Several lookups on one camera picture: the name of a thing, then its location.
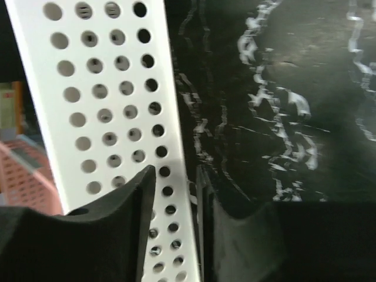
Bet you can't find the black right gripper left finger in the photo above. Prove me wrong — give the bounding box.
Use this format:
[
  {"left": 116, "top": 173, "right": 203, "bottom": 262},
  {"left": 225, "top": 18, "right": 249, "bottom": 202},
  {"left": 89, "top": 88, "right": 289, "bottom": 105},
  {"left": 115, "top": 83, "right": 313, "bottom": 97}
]
[{"left": 1, "top": 165, "right": 156, "bottom": 281}]

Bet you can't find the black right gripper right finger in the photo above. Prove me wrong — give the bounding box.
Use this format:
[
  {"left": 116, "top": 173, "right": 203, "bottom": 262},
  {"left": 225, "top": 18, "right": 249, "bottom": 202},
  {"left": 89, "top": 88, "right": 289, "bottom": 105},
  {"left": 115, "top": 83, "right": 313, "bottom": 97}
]
[{"left": 196, "top": 166, "right": 375, "bottom": 281}]

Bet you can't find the pink plastic basket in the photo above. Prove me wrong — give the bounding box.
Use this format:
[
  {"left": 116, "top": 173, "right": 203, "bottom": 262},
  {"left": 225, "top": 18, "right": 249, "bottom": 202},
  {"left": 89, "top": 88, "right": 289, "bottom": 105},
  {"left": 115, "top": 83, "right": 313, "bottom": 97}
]
[{"left": 1, "top": 139, "right": 63, "bottom": 215}]

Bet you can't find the white perforated plastic basket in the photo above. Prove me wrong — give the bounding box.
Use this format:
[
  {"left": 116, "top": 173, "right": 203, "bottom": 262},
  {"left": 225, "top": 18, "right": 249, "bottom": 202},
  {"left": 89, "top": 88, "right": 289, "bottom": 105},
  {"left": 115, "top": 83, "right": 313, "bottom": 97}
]
[{"left": 6, "top": 1, "right": 200, "bottom": 281}]

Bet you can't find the orange wooden rack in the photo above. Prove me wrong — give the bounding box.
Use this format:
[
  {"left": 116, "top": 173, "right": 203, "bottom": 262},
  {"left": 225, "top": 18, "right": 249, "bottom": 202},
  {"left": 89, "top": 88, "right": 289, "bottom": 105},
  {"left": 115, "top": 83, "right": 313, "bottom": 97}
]
[{"left": 12, "top": 81, "right": 24, "bottom": 135}]

